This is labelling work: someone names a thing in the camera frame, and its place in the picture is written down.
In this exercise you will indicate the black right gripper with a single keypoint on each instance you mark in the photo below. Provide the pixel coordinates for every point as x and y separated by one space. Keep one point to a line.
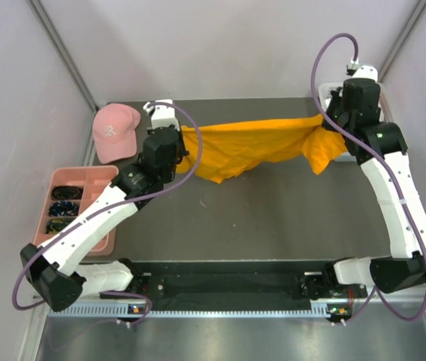
335 101

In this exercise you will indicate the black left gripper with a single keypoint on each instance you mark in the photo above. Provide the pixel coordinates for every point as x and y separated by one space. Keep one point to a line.
182 152

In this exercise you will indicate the orange t shirt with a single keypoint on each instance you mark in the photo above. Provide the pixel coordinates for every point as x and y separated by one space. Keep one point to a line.
230 149

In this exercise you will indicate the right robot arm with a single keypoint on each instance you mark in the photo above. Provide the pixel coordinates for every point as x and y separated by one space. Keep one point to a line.
401 207

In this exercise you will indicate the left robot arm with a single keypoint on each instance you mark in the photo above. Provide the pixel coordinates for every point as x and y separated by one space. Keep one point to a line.
55 268

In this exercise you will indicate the white plastic laundry basket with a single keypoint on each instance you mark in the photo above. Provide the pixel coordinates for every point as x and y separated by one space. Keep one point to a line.
325 92

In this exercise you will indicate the pink baseball cap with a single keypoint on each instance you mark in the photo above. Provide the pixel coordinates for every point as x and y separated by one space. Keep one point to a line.
114 132

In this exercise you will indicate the black folded socks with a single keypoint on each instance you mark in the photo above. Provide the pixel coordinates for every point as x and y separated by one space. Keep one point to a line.
65 192

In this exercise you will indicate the blue patterned socks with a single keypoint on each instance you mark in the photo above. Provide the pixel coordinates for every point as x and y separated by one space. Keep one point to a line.
63 209

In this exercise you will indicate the green patterned socks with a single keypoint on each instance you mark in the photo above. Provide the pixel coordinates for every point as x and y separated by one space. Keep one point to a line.
56 225

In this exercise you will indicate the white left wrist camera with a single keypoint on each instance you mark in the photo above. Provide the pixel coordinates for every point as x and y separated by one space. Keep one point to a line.
162 116

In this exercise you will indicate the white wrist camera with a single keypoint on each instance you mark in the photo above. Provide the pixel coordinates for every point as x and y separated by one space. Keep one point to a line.
162 116
357 70

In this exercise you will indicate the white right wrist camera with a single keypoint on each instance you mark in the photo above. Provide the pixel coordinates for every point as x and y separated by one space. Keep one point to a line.
357 70

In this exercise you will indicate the aluminium frame rail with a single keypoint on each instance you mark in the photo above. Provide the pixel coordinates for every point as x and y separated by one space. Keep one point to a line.
134 306

